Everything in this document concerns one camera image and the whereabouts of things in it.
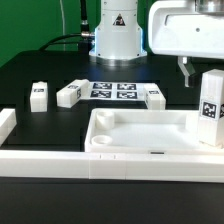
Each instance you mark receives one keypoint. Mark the white front fence bar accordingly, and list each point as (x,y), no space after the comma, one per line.
(159,167)

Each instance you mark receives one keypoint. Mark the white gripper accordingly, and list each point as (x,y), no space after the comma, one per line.
(187,28)

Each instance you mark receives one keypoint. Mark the printed marker sheet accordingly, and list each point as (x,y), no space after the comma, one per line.
(116,91)

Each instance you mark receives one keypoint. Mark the white desk top tray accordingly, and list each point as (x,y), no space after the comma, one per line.
(142,131)

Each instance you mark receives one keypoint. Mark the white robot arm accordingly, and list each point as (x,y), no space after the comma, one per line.
(118,37)

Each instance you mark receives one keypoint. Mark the white left fence block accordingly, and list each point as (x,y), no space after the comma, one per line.
(7,123)

